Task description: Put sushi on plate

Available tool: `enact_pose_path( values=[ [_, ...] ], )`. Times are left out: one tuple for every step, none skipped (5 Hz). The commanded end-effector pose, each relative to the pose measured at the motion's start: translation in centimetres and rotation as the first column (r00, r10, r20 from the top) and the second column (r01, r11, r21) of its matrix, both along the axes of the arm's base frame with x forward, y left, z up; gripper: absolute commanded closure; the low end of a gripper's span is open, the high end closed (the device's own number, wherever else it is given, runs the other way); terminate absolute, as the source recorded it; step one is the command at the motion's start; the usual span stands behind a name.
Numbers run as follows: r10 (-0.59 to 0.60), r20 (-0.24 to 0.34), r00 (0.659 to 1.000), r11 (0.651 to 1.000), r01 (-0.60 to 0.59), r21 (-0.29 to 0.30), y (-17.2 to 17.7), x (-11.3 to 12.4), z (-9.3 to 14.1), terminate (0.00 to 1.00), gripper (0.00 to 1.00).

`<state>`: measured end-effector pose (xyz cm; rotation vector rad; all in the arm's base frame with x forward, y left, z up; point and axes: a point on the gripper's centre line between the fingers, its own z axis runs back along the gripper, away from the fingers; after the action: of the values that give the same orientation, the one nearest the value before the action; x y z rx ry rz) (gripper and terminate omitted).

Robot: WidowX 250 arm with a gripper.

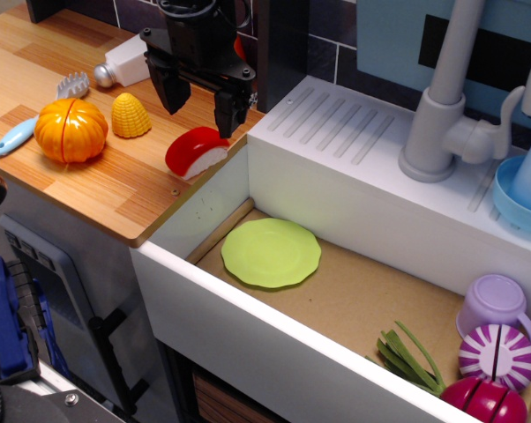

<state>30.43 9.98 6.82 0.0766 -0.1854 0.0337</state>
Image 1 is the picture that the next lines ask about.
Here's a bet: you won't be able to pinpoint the red and white toy sushi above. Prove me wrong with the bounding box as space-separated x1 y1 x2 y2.
165 127 230 181

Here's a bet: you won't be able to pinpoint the blue clamp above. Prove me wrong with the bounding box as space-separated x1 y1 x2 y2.
0 257 71 384

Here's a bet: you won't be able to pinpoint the black vertical post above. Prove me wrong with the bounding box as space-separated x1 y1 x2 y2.
258 0 310 113

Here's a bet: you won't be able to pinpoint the white salt shaker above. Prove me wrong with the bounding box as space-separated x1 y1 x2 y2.
93 34 150 88

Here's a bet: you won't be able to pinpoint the green toy scallion leaves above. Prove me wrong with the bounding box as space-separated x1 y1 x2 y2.
376 321 446 397

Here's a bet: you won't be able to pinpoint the blue handled pasta spoon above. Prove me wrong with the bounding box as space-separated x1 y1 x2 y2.
0 72 90 158

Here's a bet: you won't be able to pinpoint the purple white toy onion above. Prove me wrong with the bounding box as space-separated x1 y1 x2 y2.
458 324 531 392

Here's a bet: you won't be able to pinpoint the light blue wall panel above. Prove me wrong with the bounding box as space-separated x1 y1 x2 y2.
356 1 531 115

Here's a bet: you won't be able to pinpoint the green plastic plate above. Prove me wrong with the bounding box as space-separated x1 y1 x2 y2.
221 218 322 289

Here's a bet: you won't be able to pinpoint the grey toy oven door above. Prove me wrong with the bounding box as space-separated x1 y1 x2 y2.
0 214 178 422

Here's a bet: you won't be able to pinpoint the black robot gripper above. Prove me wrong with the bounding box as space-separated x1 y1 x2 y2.
140 1 256 138

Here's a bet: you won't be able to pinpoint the orange toy carrot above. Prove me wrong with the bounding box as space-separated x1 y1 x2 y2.
234 34 247 62

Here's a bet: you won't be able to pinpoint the blue plastic bowl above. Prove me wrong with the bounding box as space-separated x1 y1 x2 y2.
492 155 531 233

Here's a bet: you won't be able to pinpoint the magenta toy beet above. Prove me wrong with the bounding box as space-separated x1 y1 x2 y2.
440 376 528 423

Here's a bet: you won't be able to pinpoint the white toy sink cabinet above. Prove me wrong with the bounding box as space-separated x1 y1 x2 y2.
131 78 531 422

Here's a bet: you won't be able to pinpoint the yellow toy corn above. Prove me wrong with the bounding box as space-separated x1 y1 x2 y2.
111 93 152 138

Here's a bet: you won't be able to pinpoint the purple plastic cup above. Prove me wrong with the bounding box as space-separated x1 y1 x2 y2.
456 274 531 343

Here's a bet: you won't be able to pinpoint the grey toy faucet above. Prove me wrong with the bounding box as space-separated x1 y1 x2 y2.
399 1 525 182

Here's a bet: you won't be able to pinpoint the orange toy pumpkin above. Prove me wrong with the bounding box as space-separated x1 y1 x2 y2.
34 98 108 163

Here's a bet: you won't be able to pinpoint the black oven door handle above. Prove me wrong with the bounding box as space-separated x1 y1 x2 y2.
87 308 149 415

